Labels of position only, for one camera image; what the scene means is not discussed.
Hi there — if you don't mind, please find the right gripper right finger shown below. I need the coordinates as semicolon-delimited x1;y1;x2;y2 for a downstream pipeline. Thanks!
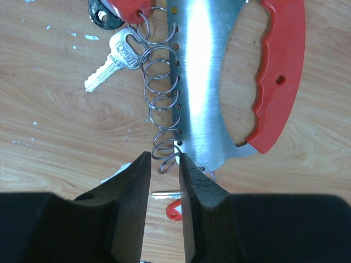
179;153;350;262

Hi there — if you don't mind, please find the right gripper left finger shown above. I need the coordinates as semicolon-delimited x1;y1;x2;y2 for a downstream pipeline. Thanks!
1;152;151;262

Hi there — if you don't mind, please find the red key tag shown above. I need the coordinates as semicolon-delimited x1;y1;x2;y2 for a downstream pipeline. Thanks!
166;199;183;221

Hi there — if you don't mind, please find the silver key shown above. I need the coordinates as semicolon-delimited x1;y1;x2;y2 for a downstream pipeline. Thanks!
84;27;148;93

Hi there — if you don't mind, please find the black key fob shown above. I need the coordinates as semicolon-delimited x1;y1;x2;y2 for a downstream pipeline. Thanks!
88;0;124;30

